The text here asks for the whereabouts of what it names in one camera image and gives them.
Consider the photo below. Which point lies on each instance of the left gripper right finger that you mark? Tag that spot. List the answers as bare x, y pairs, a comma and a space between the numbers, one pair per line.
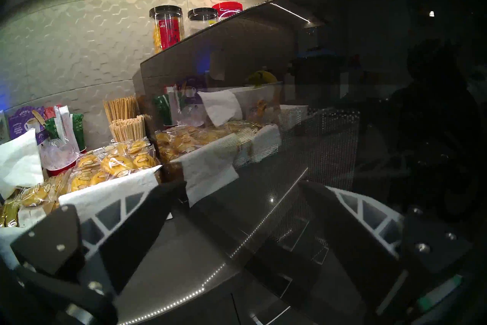
350, 236

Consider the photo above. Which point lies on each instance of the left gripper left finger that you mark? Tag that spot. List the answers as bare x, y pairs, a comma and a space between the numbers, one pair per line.
125, 236

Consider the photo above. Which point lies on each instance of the black glass microwave door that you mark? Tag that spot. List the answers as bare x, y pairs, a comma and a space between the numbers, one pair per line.
380, 61

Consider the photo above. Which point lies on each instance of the white box of packaged cakes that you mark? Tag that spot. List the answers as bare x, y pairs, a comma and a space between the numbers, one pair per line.
99, 168

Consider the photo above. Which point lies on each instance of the small red cup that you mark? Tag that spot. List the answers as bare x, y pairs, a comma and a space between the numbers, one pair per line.
61, 170

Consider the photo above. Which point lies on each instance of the dark lower drawer cabinet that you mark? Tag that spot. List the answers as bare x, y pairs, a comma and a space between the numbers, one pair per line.
266, 309

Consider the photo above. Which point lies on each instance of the wooden stir sticks bundle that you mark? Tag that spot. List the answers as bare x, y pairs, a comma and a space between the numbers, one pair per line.
125, 122

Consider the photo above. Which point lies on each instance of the white stick packets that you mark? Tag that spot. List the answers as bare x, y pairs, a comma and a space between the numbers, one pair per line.
62, 122

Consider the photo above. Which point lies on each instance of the purple snack packet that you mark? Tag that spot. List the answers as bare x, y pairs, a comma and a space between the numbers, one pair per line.
23, 122

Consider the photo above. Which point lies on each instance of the snack jar red label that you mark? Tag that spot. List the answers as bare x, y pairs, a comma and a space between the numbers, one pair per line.
167, 29

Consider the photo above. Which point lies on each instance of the snack jar yellow label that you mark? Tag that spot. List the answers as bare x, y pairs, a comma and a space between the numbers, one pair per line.
201, 15

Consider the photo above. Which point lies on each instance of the large clear jar red lid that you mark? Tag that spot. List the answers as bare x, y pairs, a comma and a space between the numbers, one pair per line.
227, 9

